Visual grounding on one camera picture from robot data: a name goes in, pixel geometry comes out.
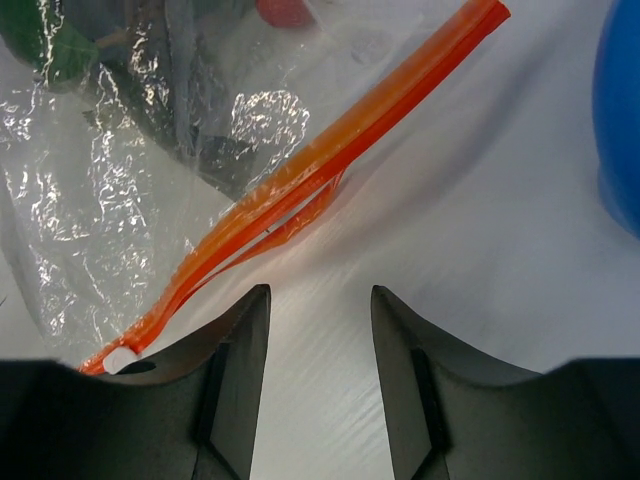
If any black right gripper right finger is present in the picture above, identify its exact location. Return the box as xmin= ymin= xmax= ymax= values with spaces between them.
xmin=371 ymin=286 xmax=639 ymax=479

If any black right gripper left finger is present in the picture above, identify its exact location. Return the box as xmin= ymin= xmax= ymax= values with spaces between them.
xmin=1 ymin=285 xmax=271 ymax=479

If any clear zip top bag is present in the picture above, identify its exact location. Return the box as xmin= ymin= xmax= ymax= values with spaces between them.
xmin=1 ymin=1 xmax=510 ymax=375

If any green fake leafy vegetable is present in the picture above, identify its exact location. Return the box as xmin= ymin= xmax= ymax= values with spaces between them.
xmin=1 ymin=0 xmax=99 ymax=87

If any blue plastic bin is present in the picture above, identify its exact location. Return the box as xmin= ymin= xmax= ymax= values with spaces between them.
xmin=592 ymin=1 xmax=639 ymax=237

